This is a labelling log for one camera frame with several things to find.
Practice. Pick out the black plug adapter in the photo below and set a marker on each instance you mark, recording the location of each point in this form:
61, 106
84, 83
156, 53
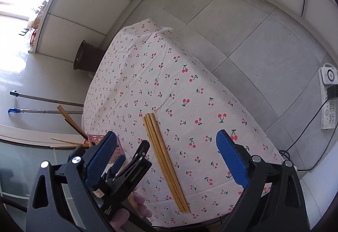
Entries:
333, 92

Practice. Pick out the frosted glass sliding door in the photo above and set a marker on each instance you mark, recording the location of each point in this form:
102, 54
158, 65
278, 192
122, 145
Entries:
26, 168

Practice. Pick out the cherry print tablecloth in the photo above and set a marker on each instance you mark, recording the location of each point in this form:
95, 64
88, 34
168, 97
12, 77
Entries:
158, 76

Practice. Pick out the brown trash bin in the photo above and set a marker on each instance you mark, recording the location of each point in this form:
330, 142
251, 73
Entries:
87, 56

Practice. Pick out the white power strip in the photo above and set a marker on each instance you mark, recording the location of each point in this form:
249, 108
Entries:
328, 116

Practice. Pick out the light bamboo chopstick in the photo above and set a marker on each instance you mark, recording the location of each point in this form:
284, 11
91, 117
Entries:
68, 142
68, 118

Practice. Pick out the dark brown chopstick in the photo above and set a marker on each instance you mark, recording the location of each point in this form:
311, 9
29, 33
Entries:
75, 127

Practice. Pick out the person's left hand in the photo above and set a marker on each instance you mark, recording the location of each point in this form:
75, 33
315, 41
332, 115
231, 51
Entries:
140, 207

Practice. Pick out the white round-dial plug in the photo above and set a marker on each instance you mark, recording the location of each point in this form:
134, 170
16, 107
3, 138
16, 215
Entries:
328, 75

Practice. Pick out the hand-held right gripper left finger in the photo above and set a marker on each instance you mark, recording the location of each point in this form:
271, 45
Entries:
100, 160

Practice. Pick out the pink perforated utensil holder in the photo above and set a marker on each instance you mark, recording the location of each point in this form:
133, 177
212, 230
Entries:
93, 139

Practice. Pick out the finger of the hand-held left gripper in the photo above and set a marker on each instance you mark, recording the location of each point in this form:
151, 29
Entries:
138, 160
118, 163

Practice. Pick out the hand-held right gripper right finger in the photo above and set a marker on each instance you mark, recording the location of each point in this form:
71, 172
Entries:
232, 160

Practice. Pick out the pile of wooden chopsticks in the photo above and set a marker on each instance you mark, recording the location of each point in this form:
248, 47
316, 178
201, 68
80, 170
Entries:
158, 147

